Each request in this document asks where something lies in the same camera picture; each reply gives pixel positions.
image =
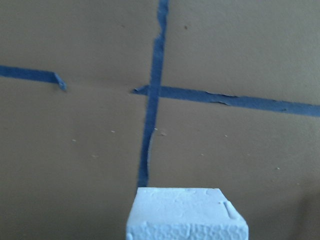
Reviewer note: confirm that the light blue block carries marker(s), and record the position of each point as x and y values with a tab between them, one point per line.
164	213

